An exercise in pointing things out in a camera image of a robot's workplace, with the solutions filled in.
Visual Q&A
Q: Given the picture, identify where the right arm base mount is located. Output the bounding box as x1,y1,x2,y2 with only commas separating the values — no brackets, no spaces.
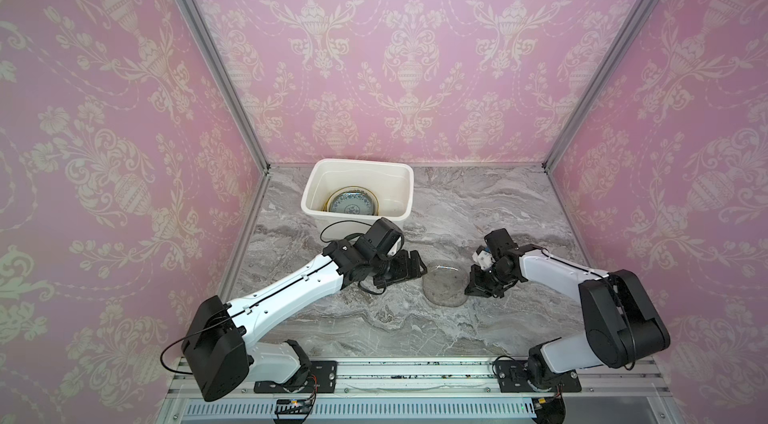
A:
491,356,582,393

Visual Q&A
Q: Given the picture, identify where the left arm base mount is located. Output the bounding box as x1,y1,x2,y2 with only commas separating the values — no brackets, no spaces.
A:
253,360,338,394

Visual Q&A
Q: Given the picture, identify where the left corner aluminium post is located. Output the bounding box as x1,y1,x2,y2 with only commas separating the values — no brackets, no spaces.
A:
175,0,270,175

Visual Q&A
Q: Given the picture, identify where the beige willow painted plate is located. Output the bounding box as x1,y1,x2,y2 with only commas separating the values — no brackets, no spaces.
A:
324,185,381,217

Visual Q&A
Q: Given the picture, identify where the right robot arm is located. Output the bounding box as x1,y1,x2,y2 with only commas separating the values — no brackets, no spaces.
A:
465,229,671,390

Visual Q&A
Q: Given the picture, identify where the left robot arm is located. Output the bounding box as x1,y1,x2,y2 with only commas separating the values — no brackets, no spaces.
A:
180,218,428,402

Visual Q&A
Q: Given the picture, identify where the white plastic bin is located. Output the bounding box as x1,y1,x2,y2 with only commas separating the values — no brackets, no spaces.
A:
300,159,415,240

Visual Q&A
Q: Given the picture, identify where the aluminium front rail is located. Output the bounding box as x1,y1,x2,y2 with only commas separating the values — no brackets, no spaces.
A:
156,357,684,423

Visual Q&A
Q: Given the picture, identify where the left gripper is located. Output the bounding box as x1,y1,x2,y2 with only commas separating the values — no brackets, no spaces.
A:
370,247,432,289

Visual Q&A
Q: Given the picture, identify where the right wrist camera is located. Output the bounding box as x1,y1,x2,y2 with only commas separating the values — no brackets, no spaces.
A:
472,246,495,271

